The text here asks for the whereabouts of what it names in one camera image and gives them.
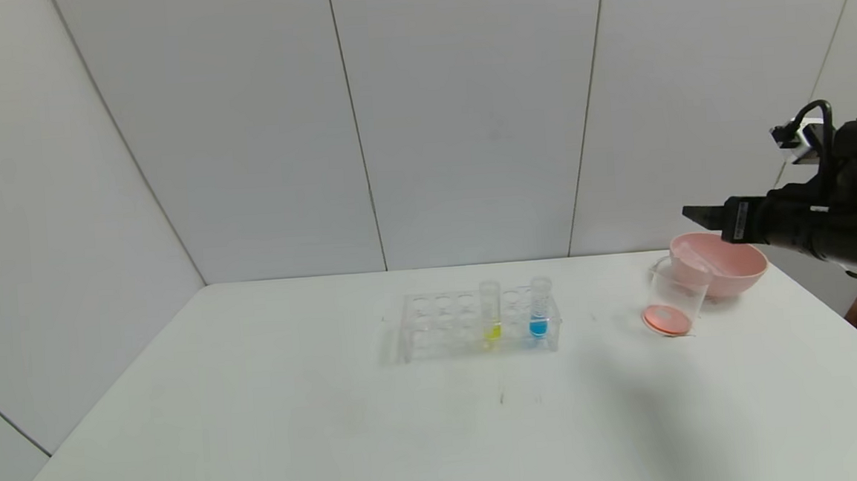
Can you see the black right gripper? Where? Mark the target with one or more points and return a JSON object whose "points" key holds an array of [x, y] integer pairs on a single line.
{"points": [[739, 219]]}

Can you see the test tube with red pigment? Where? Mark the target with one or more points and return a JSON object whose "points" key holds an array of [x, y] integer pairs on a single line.
{"points": [[700, 257]]}

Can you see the test tube with yellow pigment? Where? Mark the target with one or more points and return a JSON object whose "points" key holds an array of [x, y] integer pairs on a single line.
{"points": [[492, 332]]}

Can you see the clear glass beaker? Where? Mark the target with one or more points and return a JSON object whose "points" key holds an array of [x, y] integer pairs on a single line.
{"points": [[668, 319]]}

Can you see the test tube with blue pigment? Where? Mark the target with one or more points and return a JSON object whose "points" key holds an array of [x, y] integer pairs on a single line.
{"points": [[539, 327]]}

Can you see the clear acrylic test tube rack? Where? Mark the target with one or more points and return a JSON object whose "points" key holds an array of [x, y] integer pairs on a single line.
{"points": [[449, 339]]}

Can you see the pink plastic bowl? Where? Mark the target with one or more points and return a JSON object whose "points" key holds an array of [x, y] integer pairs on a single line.
{"points": [[739, 270]]}

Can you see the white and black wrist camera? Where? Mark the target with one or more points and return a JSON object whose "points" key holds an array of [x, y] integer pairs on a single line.
{"points": [[798, 140]]}

